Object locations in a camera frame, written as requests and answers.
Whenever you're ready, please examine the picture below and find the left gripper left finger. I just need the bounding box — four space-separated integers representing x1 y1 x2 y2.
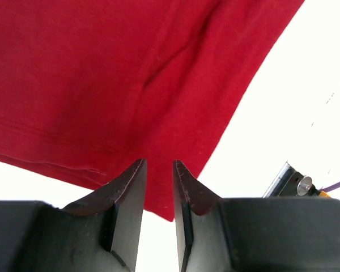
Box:
0 159 147 272

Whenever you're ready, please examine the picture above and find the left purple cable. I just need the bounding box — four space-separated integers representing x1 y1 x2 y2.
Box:
321 175 340 192

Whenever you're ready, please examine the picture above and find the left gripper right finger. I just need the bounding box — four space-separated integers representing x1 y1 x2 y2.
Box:
173 160 340 271

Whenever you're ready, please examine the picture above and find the dark red t-shirt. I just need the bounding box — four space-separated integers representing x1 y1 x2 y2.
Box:
0 1 302 221

